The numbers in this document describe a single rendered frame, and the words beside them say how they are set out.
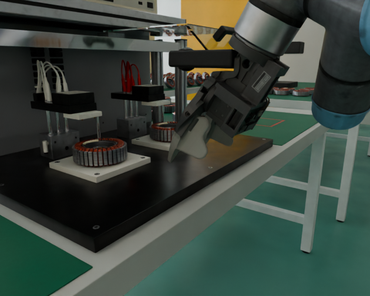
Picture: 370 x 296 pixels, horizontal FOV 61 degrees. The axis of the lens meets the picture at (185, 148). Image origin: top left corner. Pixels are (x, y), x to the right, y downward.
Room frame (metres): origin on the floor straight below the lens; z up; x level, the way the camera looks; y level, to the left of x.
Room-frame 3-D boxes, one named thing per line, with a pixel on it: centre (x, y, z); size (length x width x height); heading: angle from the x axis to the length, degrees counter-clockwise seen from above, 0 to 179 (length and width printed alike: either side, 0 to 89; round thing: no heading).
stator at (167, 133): (0.84, 0.04, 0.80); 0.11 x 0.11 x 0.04
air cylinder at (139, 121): (0.92, 0.16, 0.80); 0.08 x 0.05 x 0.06; 145
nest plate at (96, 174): (0.64, 0.18, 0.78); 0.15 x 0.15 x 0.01; 55
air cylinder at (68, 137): (0.72, 0.30, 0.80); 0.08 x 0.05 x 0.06; 145
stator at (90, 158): (0.64, 0.18, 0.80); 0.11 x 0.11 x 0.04
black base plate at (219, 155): (0.75, 0.12, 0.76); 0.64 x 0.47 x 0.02; 145
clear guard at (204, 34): (0.88, 0.02, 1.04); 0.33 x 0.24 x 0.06; 55
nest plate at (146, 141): (0.84, 0.04, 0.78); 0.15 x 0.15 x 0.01; 55
